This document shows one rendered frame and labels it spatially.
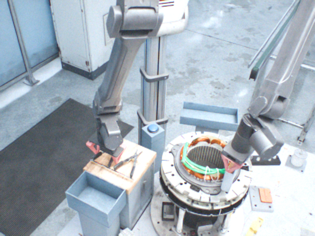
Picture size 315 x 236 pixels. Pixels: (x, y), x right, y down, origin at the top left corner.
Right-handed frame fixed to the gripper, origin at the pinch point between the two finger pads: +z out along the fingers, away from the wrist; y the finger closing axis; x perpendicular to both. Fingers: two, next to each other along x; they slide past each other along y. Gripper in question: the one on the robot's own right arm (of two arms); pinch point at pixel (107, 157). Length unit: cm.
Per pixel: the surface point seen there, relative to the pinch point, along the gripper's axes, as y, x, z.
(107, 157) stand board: -0.8, 1.2, 2.0
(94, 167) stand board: -2.2, -4.9, 2.0
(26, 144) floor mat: -122, 56, 111
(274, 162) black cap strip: 56, 57, 27
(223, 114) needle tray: 28, 51, 5
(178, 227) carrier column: 30.8, 0.5, 23.0
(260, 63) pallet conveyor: 28, 151, 31
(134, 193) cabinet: 12.8, -2.0, 10.7
